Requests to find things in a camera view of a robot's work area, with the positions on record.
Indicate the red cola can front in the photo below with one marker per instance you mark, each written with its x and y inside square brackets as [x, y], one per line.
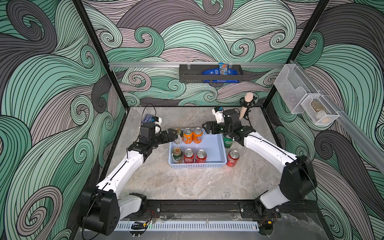
[189, 156]

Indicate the small clear wall bin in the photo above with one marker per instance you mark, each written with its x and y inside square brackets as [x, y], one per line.
[319, 110]

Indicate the light blue plastic basket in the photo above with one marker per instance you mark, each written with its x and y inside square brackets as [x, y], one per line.
[214, 147]

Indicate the black wall shelf basket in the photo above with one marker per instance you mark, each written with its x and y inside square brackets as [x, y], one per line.
[193, 73]

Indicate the blue snack packet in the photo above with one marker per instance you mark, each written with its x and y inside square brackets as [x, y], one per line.
[221, 70]

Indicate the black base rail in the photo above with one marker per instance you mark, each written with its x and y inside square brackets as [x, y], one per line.
[247, 209]

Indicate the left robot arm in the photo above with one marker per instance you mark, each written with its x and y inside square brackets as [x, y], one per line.
[101, 206]

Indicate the large clear wall bin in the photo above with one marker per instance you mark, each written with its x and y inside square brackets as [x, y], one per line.
[291, 88]

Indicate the orange can back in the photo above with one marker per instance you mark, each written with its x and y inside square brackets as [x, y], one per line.
[187, 136]
[197, 135]

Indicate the green sprite can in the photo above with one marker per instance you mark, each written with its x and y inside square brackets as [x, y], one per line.
[228, 141]

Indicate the blue card box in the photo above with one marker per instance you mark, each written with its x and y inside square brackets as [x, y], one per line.
[148, 118]

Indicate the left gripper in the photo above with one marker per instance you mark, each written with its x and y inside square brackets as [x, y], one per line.
[167, 140]

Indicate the green white can back-left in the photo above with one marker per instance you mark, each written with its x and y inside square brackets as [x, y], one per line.
[179, 138]

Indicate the beige microphone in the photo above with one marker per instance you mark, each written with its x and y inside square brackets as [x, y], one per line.
[246, 103]

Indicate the red cola can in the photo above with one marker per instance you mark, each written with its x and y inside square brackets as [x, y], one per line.
[189, 156]
[232, 158]

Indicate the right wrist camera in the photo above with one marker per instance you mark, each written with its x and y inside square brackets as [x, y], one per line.
[218, 113]

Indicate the white perforated cable tray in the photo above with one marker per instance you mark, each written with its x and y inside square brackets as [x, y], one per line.
[199, 226]

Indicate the aluminium wall rail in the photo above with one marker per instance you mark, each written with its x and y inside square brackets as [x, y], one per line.
[177, 64]
[357, 135]

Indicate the aluminium wall rail right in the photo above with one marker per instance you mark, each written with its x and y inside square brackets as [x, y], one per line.
[357, 135]

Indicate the green gold can front-left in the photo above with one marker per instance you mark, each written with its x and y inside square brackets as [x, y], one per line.
[177, 155]

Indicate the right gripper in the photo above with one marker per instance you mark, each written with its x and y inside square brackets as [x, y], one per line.
[212, 127]

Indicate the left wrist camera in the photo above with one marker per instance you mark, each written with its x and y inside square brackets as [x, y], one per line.
[157, 121]

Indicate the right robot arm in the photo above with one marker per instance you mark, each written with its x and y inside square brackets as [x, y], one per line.
[298, 178]

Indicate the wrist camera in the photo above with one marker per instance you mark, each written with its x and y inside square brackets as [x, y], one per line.
[157, 121]
[218, 113]

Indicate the aluminium wall rail back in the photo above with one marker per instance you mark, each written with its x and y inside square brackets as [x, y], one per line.
[177, 64]

